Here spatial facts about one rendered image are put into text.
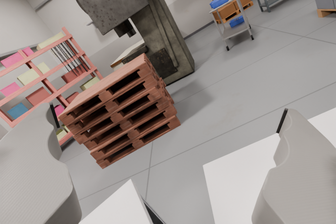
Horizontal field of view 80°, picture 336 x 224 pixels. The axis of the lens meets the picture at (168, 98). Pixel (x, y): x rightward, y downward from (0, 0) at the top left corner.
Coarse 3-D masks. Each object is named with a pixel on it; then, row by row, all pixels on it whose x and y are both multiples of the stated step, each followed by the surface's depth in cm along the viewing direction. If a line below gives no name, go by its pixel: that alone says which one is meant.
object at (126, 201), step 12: (120, 192) 69; (132, 192) 66; (108, 204) 67; (120, 204) 64; (132, 204) 61; (96, 216) 66; (108, 216) 63; (120, 216) 60; (132, 216) 57; (144, 216) 55
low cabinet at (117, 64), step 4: (140, 40) 704; (136, 44) 648; (128, 48) 695; (132, 48) 601; (124, 52) 641; (128, 52) 561; (120, 56) 595; (124, 56) 527; (116, 60) 555; (120, 60) 532; (112, 64) 536; (116, 64) 541; (120, 64) 541; (124, 64) 541; (112, 68) 545; (116, 68) 545
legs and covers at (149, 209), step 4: (144, 200) 73; (144, 204) 71; (148, 204) 75; (148, 208) 72; (152, 208) 76; (148, 212) 72; (152, 212) 72; (156, 212) 78; (152, 216) 73; (156, 216) 73; (152, 220) 74; (156, 220) 74; (160, 220) 74
